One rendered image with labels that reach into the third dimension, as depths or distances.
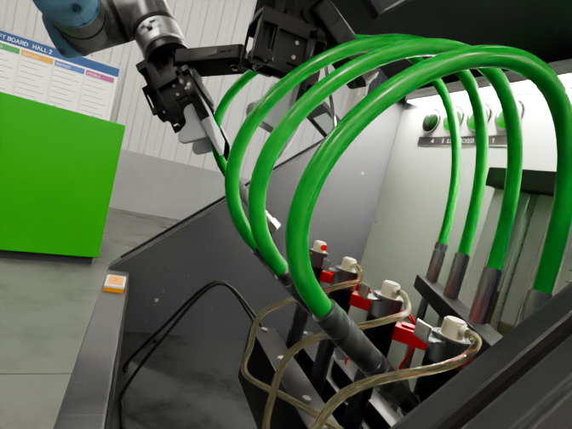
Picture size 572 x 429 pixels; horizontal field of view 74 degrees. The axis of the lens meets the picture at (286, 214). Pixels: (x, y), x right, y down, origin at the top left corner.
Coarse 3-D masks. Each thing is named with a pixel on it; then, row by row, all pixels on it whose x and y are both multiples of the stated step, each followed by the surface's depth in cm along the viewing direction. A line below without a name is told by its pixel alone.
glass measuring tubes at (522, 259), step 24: (504, 168) 55; (528, 192) 52; (552, 192) 47; (528, 216) 53; (480, 240) 57; (528, 240) 50; (480, 264) 56; (504, 264) 53; (528, 264) 50; (504, 288) 54; (528, 288) 51; (504, 312) 51
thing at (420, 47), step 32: (352, 64) 30; (384, 64) 31; (320, 96) 29; (512, 96) 35; (288, 128) 29; (512, 128) 37; (256, 160) 29; (512, 160) 37; (256, 192) 29; (512, 192) 38; (256, 224) 29; (512, 224) 38; (288, 288) 31; (480, 288) 39; (480, 320) 39
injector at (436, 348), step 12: (444, 336) 27; (432, 348) 28; (444, 348) 27; (456, 348) 27; (432, 360) 28; (444, 360) 27; (444, 372) 27; (456, 372) 27; (420, 384) 28; (432, 384) 27; (420, 396) 28; (408, 408) 27
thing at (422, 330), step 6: (420, 324) 27; (426, 324) 27; (414, 330) 28; (420, 330) 27; (426, 330) 27; (420, 336) 27; (426, 336) 26; (432, 336) 28; (426, 342) 26; (432, 342) 27; (438, 342) 27; (444, 342) 27
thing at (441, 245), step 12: (360, 36) 54; (420, 60) 54; (252, 72) 55; (240, 84) 56; (432, 84) 55; (444, 84) 55; (228, 96) 56; (444, 96) 55; (216, 108) 57; (444, 108) 55; (216, 120) 56; (456, 120) 55; (456, 132) 55; (456, 144) 55; (216, 156) 57; (456, 156) 55; (456, 168) 56; (456, 180) 56; (456, 192) 56; (444, 216) 57; (444, 228) 56; (444, 240) 57
